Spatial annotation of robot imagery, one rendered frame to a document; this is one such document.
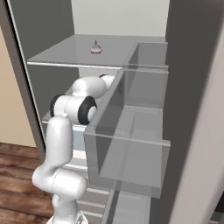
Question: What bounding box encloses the grey fridge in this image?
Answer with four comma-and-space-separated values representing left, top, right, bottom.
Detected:
0, 0, 172, 224

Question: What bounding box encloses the grey fridge shelf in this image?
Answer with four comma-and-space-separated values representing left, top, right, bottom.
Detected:
26, 33, 167, 71

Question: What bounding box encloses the small clear fridge door bin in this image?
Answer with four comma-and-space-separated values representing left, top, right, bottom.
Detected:
122, 41, 170, 72

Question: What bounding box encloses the grey fridge door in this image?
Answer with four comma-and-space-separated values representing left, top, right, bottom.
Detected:
100, 0, 224, 224

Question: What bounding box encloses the pink garlic bulb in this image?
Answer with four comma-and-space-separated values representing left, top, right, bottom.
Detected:
90, 38, 102, 55

